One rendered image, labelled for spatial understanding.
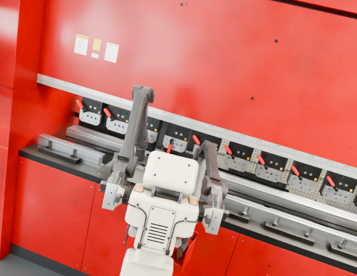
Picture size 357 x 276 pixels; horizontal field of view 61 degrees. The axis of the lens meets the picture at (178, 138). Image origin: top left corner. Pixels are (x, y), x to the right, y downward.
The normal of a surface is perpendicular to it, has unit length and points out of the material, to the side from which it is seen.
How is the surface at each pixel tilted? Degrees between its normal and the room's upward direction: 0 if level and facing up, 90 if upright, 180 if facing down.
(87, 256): 90
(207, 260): 90
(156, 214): 82
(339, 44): 90
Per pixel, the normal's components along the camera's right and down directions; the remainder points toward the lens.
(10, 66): -0.24, 0.24
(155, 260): -0.01, 0.16
